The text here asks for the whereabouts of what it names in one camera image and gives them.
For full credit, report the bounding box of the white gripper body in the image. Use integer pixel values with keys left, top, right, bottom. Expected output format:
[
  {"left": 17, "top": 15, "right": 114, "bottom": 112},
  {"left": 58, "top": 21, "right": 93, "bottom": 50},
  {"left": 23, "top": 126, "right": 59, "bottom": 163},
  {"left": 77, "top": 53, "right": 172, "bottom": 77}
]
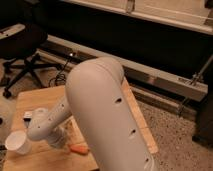
[{"left": 48, "top": 128, "right": 67, "bottom": 148}]

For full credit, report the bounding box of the orange pepper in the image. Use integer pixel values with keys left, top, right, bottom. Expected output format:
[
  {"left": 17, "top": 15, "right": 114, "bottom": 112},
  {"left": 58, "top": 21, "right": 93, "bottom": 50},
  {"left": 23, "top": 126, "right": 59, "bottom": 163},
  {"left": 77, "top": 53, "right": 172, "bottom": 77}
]
[{"left": 69, "top": 144, "right": 89, "bottom": 155}]

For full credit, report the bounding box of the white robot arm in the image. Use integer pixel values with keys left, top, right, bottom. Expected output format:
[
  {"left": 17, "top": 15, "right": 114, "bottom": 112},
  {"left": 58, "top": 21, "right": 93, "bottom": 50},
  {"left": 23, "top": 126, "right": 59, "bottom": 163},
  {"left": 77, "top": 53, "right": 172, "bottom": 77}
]
[{"left": 27, "top": 57, "right": 158, "bottom": 171}]

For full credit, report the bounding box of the small flat box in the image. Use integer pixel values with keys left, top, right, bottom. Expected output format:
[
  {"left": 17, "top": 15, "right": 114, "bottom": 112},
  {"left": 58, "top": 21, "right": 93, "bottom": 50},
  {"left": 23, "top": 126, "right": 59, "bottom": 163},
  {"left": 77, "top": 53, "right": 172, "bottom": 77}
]
[{"left": 23, "top": 111, "right": 33, "bottom": 120}]

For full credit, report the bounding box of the black office chair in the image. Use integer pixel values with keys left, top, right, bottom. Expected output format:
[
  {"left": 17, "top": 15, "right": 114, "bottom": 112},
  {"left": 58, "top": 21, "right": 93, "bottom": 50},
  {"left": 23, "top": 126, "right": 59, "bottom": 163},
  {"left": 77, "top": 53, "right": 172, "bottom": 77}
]
[{"left": 0, "top": 23, "right": 62, "bottom": 98}]

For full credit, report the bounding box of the black cable on floor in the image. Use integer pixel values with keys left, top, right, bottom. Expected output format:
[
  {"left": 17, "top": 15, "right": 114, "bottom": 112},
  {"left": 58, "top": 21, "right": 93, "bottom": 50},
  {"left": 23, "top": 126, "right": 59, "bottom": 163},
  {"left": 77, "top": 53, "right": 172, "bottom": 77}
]
[{"left": 48, "top": 53, "right": 76, "bottom": 88}]

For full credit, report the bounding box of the metal rail beam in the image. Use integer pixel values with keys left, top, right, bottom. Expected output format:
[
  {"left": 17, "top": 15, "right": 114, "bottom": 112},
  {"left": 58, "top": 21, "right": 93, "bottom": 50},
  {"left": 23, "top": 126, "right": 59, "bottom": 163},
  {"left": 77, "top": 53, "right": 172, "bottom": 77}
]
[{"left": 39, "top": 35, "right": 208, "bottom": 102}]

